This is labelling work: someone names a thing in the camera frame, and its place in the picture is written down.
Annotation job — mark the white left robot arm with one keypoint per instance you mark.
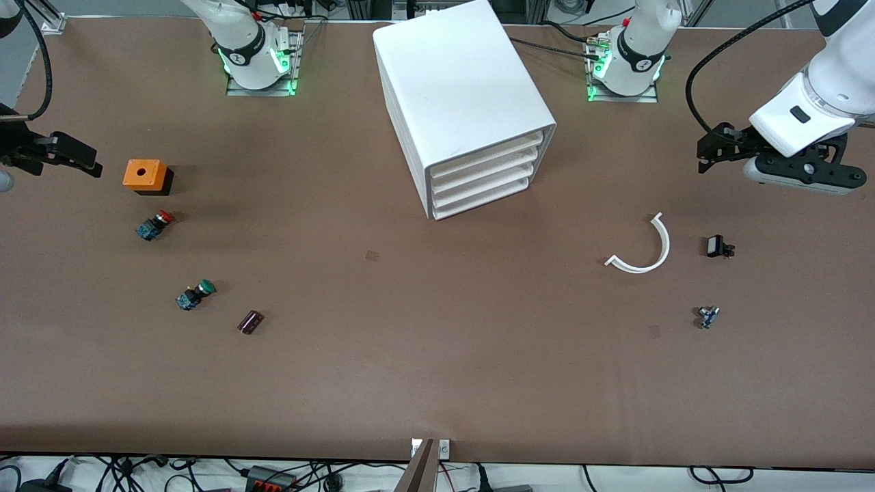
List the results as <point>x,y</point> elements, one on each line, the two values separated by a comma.
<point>636,41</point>

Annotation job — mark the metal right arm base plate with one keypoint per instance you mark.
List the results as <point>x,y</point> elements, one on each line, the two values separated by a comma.
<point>260,91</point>

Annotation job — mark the red push button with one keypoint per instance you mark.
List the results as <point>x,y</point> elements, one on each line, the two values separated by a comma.
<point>152,227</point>

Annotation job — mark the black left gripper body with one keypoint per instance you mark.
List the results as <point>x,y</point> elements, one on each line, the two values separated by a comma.
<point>737,145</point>

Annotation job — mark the black power strip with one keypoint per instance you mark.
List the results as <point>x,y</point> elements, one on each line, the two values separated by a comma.
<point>270,478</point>

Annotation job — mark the green push button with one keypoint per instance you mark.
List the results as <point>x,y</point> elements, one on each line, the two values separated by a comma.
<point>193,296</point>

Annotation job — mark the small black component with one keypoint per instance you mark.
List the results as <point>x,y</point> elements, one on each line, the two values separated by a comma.
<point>715,246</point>

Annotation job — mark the white table edge bracket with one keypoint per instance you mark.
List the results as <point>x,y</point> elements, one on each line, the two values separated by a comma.
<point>443,447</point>
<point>416,447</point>

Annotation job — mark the white curved plastic bracket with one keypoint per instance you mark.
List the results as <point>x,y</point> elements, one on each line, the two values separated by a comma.
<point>666,244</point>

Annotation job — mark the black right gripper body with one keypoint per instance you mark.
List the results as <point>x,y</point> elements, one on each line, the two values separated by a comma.
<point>20,147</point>

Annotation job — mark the small blue silver component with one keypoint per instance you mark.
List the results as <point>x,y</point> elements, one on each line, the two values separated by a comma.
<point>708,317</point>

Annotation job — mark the dark red capacitor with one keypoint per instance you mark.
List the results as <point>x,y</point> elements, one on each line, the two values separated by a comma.
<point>250,322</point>

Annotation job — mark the silver aluminium frame post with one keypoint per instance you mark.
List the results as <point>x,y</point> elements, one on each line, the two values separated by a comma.
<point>55,24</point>

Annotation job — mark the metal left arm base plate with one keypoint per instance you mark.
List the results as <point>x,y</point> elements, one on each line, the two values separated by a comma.
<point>622,98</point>

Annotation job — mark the wooden beam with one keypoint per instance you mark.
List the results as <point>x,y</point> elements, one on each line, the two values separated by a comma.
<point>418,475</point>

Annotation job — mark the orange box with black base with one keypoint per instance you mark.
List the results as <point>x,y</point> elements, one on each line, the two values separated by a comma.
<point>143,174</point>

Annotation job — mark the white tray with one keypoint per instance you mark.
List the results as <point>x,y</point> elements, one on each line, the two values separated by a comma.
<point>485,158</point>

